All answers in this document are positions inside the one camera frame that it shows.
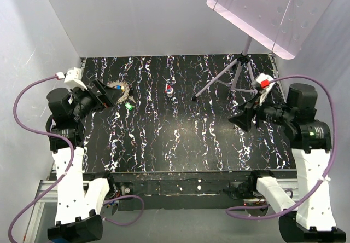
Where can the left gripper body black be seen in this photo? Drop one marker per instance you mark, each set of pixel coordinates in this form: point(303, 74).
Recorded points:
point(86, 102)

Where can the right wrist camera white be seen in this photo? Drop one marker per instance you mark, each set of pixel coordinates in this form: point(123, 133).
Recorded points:
point(263, 84)

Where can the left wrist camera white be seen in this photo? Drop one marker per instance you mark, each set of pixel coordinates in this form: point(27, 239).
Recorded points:
point(73, 79)

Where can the silver key in disc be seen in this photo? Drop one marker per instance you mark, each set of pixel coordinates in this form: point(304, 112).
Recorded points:
point(131, 98)

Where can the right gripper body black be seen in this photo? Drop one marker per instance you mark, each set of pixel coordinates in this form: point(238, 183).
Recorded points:
point(274, 113)

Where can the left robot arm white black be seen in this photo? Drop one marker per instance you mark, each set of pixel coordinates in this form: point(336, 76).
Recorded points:
point(78, 216)

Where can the green key tag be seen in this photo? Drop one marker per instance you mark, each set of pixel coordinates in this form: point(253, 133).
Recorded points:
point(128, 106)

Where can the purple music stand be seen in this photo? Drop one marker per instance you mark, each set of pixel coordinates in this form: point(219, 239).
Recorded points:
point(281, 26)

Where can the metal key organizer disc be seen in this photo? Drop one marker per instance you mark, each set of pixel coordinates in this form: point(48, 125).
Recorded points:
point(124, 93)

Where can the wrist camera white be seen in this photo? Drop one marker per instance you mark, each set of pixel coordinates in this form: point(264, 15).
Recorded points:
point(263, 84)
point(73, 79)

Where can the ice cream keychain toy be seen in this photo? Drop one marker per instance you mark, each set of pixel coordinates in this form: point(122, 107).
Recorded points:
point(169, 91)

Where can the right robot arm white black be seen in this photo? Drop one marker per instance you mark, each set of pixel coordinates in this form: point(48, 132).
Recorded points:
point(311, 218)

